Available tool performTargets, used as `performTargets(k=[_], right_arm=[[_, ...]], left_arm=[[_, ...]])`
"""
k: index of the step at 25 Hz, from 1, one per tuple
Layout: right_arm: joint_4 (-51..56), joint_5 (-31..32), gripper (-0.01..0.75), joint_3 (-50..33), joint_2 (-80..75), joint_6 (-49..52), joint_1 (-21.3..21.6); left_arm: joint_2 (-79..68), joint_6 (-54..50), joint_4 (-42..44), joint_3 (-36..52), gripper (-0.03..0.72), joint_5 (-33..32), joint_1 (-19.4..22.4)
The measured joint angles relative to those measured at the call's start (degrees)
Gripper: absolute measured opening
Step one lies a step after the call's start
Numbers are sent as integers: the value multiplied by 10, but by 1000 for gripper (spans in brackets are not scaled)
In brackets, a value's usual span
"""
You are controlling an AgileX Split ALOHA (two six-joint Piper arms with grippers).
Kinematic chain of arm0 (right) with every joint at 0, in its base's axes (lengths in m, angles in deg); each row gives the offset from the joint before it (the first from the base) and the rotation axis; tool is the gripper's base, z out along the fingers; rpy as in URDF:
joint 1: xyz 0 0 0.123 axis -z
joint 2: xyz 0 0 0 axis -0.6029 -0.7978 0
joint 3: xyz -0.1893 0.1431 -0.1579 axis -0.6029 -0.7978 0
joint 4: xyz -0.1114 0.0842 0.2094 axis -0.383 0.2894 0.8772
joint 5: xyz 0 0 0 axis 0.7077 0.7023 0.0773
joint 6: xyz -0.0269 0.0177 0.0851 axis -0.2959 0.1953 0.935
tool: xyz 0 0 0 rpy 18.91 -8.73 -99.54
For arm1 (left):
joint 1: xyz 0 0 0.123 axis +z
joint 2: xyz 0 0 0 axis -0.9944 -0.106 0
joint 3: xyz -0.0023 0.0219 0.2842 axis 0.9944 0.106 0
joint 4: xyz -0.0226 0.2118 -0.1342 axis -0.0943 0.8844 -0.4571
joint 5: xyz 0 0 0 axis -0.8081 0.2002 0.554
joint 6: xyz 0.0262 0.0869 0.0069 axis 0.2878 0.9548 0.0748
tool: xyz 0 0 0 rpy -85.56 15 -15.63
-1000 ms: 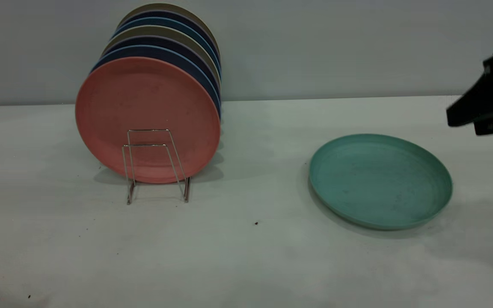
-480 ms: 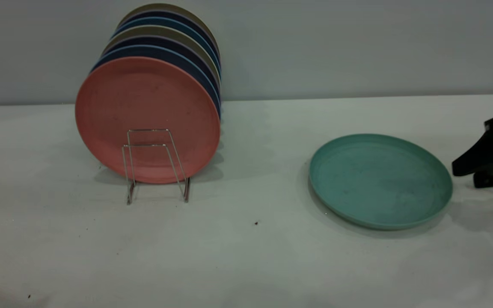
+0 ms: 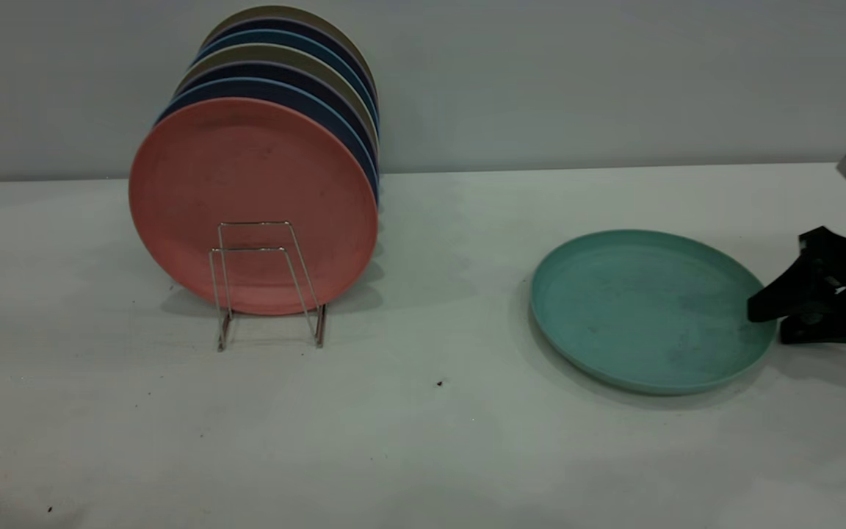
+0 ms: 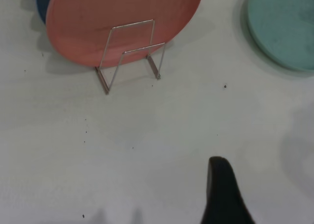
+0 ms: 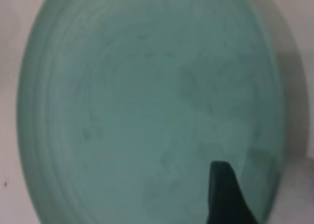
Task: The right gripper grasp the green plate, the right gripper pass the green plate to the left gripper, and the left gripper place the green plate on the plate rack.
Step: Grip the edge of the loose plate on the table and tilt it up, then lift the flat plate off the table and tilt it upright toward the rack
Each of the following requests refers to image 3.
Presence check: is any beige round plate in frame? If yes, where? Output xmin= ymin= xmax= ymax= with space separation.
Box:
xmin=175 ymin=43 xmax=380 ymax=151
xmin=201 ymin=5 xmax=378 ymax=89

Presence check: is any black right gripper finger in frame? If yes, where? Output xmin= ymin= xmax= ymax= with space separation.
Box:
xmin=780 ymin=314 xmax=846 ymax=348
xmin=748 ymin=226 xmax=846 ymax=323

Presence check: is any dark purple round plate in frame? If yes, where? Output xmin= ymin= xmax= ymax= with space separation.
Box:
xmin=175 ymin=61 xmax=380 ymax=166

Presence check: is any metal wire plate rack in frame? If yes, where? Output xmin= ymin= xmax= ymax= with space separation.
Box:
xmin=209 ymin=220 xmax=328 ymax=352

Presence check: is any dark navy round plate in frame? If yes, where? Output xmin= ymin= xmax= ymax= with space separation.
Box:
xmin=201 ymin=18 xmax=379 ymax=104

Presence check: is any green round plate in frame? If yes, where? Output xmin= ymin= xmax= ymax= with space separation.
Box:
xmin=529 ymin=230 xmax=777 ymax=396

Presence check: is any pink round plate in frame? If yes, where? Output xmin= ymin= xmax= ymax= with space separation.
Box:
xmin=129 ymin=98 xmax=380 ymax=317

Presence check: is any teal blue round plate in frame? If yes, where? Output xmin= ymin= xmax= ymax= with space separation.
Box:
xmin=191 ymin=29 xmax=380 ymax=129

